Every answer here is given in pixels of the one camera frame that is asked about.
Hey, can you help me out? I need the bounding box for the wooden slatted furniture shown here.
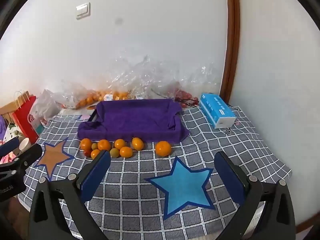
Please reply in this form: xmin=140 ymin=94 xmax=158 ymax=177
xmin=0 ymin=102 xmax=18 ymax=123

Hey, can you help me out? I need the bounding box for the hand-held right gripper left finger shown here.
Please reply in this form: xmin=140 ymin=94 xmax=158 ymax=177
xmin=28 ymin=150 xmax=112 ymax=240

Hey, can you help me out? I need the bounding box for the oval mandarin orange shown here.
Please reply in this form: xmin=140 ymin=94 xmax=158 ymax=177
xmin=132 ymin=137 xmax=145 ymax=151

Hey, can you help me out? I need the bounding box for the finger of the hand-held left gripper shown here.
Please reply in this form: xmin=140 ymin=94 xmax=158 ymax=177
xmin=14 ymin=144 xmax=43 ymax=168
xmin=0 ymin=137 xmax=20 ymax=157

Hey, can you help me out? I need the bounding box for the white paper cup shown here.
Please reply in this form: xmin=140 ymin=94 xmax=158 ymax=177
xmin=19 ymin=137 xmax=32 ymax=152

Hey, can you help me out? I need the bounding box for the grey checked star blanket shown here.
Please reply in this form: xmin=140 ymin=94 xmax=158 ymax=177
xmin=17 ymin=106 xmax=293 ymax=240

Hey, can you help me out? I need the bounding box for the brown wooden door frame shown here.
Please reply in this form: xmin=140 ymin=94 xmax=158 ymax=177
xmin=220 ymin=0 xmax=241 ymax=103

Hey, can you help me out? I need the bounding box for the floral cloth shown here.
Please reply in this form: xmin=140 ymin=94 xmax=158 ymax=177
xmin=0 ymin=116 xmax=25 ymax=153

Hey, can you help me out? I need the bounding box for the crumpled clear plastic wrap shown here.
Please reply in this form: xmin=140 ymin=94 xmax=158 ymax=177
xmin=105 ymin=54 xmax=223 ymax=100

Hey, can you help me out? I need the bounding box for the large mandarin orange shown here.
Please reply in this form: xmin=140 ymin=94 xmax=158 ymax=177
xmin=155 ymin=141 xmax=172 ymax=157

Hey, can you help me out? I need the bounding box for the white light switch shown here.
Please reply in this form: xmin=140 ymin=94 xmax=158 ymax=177
xmin=76 ymin=2 xmax=91 ymax=20

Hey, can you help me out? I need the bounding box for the clear bag of red fruits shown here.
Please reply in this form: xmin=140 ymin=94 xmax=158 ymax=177
xmin=167 ymin=80 xmax=200 ymax=105

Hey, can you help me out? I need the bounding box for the blue tissue pack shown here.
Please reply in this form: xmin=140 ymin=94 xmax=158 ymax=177
xmin=199 ymin=93 xmax=237 ymax=129

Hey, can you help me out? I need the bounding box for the cloudy plastic bag of mandarins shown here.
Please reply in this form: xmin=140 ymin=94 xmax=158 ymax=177
xmin=54 ymin=80 xmax=104 ymax=110

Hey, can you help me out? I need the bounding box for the red paper bag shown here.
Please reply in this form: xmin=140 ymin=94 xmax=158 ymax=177
xmin=12 ymin=90 xmax=40 ymax=144

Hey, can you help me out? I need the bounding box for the labelled clear bag of mandarins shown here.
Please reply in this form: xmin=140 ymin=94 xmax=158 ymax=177
xmin=97 ymin=89 xmax=133 ymax=102

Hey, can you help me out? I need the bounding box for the purple towel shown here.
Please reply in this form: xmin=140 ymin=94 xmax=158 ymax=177
xmin=77 ymin=99 xmax=190 ymax=143

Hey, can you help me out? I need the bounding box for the white plastic bag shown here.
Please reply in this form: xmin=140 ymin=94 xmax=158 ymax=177
xmin=30 ymin=89 xmax=63 ymax=125

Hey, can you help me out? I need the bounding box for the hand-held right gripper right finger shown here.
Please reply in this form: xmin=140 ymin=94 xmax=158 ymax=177
xmin=214 ymin=151 xmax=297 ymax=240

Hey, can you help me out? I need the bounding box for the thin black cable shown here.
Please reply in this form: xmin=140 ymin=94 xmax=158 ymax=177
xmin=179 ymin=97 xmax=200 ymax=108

